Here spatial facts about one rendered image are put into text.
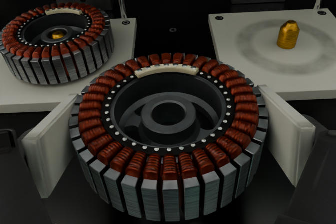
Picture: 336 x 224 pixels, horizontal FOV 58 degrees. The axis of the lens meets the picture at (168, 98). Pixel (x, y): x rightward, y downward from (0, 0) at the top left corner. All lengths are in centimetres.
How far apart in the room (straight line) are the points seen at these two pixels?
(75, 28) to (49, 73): 8
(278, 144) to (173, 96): 7
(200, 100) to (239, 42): 16
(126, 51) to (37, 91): 10
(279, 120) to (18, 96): 24
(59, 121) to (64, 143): 1
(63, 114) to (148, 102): 5
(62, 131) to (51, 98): 14
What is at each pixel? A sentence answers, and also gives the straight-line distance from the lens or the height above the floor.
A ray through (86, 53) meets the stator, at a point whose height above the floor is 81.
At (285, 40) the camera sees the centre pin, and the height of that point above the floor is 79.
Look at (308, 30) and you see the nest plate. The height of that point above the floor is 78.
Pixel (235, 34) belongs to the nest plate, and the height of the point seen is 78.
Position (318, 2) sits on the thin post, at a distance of 43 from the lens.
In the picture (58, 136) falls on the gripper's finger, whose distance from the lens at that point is 16.
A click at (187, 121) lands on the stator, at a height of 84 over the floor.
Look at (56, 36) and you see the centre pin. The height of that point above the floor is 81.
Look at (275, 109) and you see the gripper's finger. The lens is 16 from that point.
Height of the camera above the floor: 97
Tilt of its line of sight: 44 degrees down
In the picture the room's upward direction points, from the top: 3 degrees counter-clockwise
